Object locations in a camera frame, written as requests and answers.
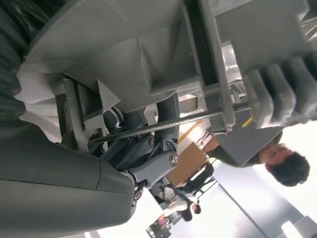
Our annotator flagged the brown cardboard box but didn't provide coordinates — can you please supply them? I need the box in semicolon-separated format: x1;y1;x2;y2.
165;142;210;188

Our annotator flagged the person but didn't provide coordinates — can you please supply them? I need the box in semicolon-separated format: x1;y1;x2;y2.
211;129;311;188

